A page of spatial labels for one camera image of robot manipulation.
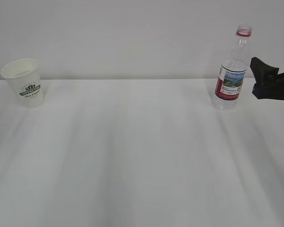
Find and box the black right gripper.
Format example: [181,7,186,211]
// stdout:
[250,57,284,101]

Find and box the clear plastic water bottle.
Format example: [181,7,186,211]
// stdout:
[212,25,252,110]

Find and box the white paper coffee cup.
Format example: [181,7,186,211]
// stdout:
[1,59,44,108]

